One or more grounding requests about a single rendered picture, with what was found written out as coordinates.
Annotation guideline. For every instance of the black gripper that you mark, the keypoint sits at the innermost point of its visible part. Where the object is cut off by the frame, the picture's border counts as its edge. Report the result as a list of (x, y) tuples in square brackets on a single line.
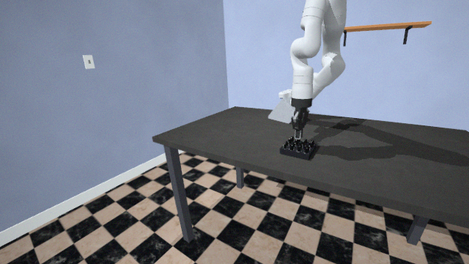
[(300, 114)]

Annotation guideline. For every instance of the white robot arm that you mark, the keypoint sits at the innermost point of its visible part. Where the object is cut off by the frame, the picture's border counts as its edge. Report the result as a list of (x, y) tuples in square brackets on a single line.
[(330, 31)]

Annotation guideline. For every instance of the black knob box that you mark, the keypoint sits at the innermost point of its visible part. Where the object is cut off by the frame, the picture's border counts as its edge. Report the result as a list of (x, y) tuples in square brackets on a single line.
[(292, 148)]

